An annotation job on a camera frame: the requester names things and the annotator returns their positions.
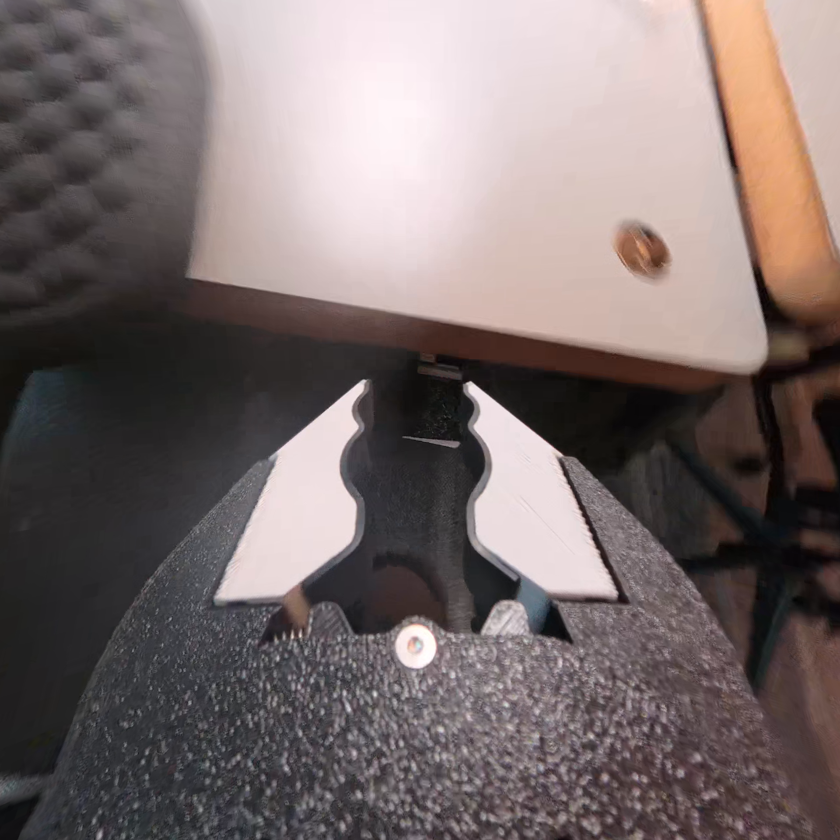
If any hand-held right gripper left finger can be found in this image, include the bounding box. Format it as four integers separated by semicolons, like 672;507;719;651
213;378;372;606

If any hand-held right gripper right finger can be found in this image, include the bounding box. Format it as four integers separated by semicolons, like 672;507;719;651
462;382;622;602

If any black mesh chair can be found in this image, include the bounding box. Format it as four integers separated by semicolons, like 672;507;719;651
0;0;206;329

